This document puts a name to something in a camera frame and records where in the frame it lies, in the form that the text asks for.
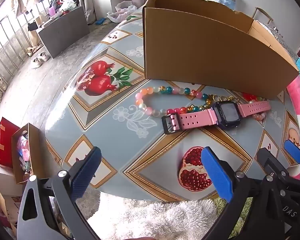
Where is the white fuzzy clothing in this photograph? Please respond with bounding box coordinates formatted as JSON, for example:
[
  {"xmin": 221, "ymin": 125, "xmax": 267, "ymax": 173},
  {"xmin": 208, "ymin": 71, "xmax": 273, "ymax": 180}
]
[{"xmin": 86, "ymin": 191, "xmax": 243, "ymax": 240}]

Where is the peach bead bracelet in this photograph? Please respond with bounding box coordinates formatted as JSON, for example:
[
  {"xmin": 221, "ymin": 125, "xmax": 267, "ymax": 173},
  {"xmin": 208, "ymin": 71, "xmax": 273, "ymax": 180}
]
[{"xmin": 250, "ymin": 99, "xmax": 267, "ymax": 121}]

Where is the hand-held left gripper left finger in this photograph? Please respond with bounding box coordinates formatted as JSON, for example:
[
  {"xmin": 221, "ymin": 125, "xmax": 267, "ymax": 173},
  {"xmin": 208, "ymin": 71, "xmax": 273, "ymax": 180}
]
[{"xmin": 16, "ymin": 146, "xmax": 102, "ymax": 240}]

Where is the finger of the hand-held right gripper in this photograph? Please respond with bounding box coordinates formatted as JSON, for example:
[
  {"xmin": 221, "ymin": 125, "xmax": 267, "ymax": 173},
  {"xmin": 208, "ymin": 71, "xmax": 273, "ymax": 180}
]
[
  {"xmin": 257, "ymin": 147, "xmax": 290, "ymax": 180},
  {"xmin": 284, "ymin": 139, "xmax": 300, "ymax": 180}
]

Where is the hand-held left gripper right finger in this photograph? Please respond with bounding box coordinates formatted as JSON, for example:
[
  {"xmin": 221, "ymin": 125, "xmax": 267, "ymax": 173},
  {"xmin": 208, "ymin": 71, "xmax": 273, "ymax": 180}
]
[{"xmin": 201, "ymin": 146, "xmax": 285, "ymax": 240}]

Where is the pink strap digital watch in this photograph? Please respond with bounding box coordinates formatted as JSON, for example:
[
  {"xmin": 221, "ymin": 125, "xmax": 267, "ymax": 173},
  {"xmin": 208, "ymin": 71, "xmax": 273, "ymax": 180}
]
[{"xmin": 161, "ymin": 101, "xmax": 271, "ymax": 135}]

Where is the open cardboard box of clutter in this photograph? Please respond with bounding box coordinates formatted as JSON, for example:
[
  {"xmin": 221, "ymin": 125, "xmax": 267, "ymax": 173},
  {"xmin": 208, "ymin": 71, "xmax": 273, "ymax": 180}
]
[{"xmin": 11, "ymin": 123, "xmax": 48, "ymax": 185}]

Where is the window railing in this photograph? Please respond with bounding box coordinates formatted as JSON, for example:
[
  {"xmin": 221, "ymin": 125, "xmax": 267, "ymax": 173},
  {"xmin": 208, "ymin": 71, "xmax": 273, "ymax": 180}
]
[{"xmin": 0, "ymin": 12, "xmax": 50, "ymax": 110}]

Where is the grey cabinet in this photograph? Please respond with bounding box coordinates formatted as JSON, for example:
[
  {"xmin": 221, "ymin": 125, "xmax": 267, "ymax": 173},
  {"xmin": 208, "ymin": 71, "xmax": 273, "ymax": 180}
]
[{"xmin": 37, "ymin": 5, "xmax": 90, "ymax": 58}]

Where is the white plastic bag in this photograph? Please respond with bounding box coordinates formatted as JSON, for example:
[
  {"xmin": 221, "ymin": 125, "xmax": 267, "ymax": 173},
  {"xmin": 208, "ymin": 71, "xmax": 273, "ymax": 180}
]
[{"xmin": 107, "ymin": 1, "xmax": 138, "ymax": 23}]

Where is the fruit print tablecloth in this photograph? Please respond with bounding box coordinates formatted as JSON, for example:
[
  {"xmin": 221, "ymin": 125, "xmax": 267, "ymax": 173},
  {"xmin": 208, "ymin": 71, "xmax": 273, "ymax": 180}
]
[{"xmin": 44, "ymin": 12, "xmax": 300, "ymax": 202}]

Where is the pink floral blanket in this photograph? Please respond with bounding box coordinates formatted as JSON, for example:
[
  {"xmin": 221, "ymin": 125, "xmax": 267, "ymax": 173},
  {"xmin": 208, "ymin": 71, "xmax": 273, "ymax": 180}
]
[{"xmin": 286, "ymin": 75, "xmax": 300, "ymax": 180}]

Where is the red paper bag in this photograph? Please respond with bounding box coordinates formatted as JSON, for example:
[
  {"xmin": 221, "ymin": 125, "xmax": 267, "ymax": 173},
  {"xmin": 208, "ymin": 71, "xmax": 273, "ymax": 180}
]
[{"xmin": 0, "ymin": 117, "xmax": 20, "ymax": 168}]

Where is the pastel pink orange bead bracelet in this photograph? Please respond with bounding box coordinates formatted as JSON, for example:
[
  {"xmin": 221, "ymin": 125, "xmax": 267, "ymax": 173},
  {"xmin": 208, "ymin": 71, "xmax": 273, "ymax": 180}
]
[{"xmin": 135, "ymin": 86, "xmax": 185, "ymax": 117}]

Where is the brown cardboard box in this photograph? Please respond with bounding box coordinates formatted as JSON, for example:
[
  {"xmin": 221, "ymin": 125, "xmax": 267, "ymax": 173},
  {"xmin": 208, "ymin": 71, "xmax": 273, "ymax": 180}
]
[{"xmin": 142, "ymin": 0, "xmax": 300, "ymax": 100}]

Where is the wooden chair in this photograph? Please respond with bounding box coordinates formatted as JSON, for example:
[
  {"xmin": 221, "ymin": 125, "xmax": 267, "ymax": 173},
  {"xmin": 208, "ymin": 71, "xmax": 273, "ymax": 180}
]
[{"xmin": 252, "ymin": 7, "xmax": 274, "ymax": 24}]

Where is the grey lace cloth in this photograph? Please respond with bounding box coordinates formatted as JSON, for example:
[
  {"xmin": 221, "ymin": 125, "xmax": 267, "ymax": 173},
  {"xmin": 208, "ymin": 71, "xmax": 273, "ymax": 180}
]
[{"xmin": 262, "ymin": 21, "xmax": 298, "ymax": 55}]

